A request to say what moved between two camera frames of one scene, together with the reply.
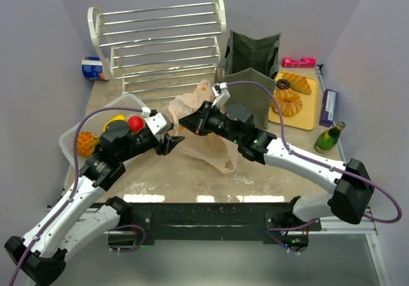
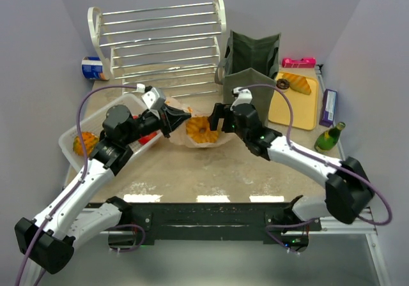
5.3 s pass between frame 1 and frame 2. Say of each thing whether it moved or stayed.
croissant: stayed
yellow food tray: stayed
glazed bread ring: moved
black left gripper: moved
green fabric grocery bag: stayed
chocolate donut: stayed
